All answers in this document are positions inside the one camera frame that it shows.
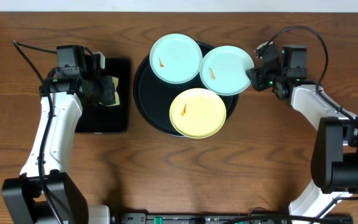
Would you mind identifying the yellow green sponge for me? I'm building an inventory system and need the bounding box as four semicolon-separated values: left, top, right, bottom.
99;75;120;106

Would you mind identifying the light blue plate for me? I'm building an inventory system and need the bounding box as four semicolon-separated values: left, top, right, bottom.
149;34;203;84
200;45;255;96

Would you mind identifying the yellow plate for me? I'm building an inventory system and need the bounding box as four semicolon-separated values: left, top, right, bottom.
169;88;227;139

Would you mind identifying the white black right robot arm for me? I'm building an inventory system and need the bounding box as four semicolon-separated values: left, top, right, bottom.
246;43;358;218

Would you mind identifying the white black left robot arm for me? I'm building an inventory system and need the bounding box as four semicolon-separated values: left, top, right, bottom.
2;75;118;223

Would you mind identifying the black rectangular tray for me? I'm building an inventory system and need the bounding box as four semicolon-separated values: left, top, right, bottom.
75;58;131;134

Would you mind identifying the black round tray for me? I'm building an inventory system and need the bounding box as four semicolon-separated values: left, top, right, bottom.
134;43;238;136

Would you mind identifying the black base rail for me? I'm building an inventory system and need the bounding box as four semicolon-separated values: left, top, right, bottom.
116;212;354;224

